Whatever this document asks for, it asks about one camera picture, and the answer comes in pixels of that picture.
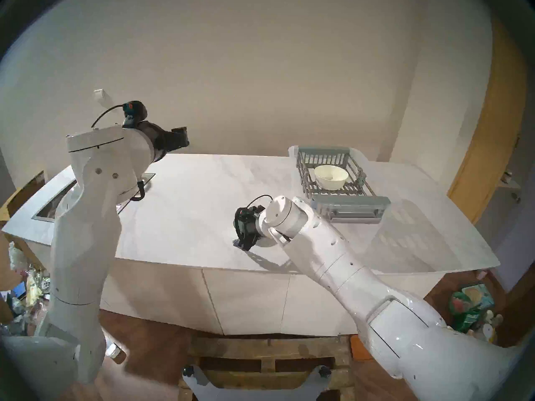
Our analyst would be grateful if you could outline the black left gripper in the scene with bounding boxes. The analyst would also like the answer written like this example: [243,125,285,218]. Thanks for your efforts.
[138,120,190,162]

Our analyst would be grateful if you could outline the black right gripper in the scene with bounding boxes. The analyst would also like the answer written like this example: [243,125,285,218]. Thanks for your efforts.
[233,205,266,251]

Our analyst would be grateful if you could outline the cream plastic bowl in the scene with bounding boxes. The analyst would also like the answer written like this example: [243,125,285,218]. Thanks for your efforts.
[313,165,349,191]

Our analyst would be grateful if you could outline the grey dish drying rack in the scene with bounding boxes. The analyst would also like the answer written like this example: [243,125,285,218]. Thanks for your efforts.
[296,145,391,224]

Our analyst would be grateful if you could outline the white counter cabinet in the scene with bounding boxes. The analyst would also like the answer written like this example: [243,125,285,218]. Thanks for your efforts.
[25,237,456,336]

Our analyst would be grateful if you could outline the wooden pallet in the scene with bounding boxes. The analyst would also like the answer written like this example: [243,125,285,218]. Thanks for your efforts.
[180,334,360,401]

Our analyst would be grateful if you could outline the stainless steel sink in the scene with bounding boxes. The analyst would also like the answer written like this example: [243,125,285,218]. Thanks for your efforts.
[32,173,156,223]

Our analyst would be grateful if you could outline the brown cardboard box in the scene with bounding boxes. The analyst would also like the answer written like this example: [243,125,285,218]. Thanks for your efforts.
[0,170,46,221]

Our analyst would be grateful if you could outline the orange plastic tray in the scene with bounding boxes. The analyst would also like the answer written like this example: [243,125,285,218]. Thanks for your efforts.
[350,335,373,361]

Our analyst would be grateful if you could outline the clear plastic cup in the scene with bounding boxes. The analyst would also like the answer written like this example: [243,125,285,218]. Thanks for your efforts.
[104,342,127,365]

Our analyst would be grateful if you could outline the white plastic bag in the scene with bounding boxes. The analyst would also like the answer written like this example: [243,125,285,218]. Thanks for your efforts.
[8,241,28,272]

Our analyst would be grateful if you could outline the yellow snack packet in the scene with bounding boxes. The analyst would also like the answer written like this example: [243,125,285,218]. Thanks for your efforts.
[26,275,42,307]

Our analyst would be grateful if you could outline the green snack bag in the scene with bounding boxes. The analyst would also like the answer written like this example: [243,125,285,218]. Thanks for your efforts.
[451,302,481,333]

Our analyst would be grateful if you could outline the teal food box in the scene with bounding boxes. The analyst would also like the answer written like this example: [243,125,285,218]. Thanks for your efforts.
[458,282,494,309]

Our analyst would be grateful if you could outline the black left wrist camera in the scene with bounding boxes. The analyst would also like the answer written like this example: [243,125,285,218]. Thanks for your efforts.
[122,100,148,127]

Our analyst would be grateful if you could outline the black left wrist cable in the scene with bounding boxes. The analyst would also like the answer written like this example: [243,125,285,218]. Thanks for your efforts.
[91,104,146,202]

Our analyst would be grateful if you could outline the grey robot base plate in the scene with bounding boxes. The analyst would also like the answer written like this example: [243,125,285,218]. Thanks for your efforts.
[182,365,334,401]

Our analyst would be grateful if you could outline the wooden door frame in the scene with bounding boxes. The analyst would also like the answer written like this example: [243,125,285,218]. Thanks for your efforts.
[447,20,528,225]

